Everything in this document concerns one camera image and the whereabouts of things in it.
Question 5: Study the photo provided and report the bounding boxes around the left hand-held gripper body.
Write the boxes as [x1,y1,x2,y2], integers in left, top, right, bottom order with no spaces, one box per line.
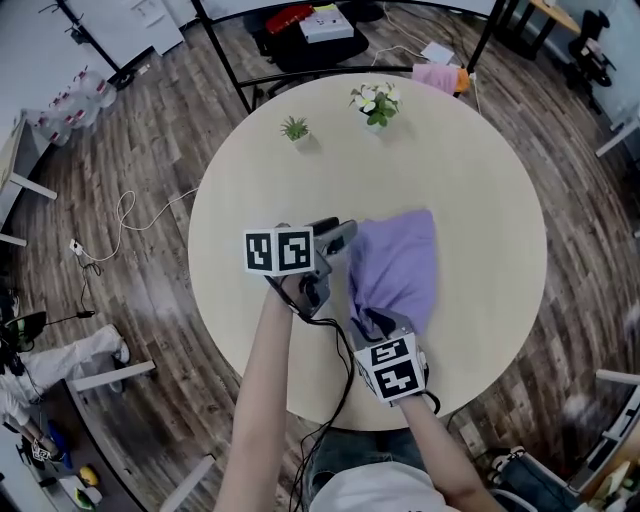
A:
[242,224,335,322]

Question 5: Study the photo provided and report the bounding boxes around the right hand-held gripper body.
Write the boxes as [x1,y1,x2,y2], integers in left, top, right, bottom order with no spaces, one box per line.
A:
[348,319,431,406]

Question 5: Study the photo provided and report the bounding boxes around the purple sweatshirt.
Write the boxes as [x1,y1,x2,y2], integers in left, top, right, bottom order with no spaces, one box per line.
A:
[346,208,439,338]

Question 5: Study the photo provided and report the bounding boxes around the person's left forearm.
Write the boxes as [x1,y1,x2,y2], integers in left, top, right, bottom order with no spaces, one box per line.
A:
[213,285,295,512]

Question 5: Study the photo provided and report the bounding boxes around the person's right forearm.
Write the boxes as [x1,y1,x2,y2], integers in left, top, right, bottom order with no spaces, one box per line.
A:
[398,393,507,512]

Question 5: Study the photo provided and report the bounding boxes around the person's blue jeans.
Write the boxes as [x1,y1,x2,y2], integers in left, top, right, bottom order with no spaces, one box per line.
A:
[303,428,427,497]

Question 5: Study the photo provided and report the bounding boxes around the small green potted plant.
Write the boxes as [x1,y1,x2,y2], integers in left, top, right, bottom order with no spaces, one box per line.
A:
[279,115,313,147]

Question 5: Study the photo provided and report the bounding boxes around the person's white top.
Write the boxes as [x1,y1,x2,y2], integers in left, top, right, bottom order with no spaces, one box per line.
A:
[308,466,452,512]

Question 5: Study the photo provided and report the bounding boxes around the white flower potted plant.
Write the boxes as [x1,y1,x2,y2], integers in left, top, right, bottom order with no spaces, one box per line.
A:
[348,81,404,133]

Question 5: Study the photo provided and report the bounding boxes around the black swivel chair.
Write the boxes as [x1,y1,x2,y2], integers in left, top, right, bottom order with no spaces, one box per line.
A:
[248,0,371,99]

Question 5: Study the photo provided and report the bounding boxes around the pink cloth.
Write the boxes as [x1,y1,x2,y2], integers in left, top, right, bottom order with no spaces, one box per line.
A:
[411,63,461,95]

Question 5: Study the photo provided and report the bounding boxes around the white board on black stand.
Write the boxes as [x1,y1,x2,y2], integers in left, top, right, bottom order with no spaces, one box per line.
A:
[191,0,510,114]

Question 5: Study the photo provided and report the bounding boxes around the flat white box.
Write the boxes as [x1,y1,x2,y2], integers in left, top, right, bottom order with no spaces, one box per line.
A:
[298,10,356,45]

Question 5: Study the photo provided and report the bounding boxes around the white flat pad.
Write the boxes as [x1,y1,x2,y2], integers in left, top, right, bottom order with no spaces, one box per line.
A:
[419,40,456,66]

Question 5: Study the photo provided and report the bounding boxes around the red box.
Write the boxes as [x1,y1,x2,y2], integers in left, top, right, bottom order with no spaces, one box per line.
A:
[264,4,317,36]

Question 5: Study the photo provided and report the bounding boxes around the white framed chair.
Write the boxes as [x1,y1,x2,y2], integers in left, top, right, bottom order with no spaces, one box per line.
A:
[563,398,640,502]

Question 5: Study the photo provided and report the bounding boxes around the black coat rack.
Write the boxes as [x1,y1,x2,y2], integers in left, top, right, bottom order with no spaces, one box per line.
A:
[38,0,154,90]

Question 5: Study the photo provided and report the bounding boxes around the group of large water bottles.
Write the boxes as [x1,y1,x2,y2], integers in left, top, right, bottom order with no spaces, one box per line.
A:
[23,66,120,147]

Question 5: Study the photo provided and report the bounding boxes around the white water dispenser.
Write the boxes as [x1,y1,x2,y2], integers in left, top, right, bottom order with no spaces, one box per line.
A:
[126,0,187,57]

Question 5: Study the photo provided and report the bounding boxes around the dark curved desk white legs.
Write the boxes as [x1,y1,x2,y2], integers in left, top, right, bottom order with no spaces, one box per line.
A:
[29,361,217,512]

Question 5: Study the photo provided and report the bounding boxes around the light wood desk white legs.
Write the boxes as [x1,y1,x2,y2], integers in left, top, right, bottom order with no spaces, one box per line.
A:
[0,116,59,247]

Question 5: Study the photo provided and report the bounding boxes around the round wooden table black legs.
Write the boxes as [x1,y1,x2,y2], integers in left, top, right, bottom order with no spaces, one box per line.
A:
[498,0,584,62]

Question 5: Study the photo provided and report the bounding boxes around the black high-back office chair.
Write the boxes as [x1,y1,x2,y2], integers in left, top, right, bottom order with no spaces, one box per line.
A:
[566,9,618,90]

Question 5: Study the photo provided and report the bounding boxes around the white floor cable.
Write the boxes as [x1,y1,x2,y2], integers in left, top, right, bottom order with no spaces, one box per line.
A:
[81,187,200,263]

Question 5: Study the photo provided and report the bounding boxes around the black floor cable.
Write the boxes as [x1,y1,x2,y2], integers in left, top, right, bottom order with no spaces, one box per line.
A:
[43,256,105,327]

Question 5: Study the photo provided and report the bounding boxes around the white metal frame bar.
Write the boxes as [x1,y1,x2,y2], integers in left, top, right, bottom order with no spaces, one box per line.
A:
[593,368,640,387]

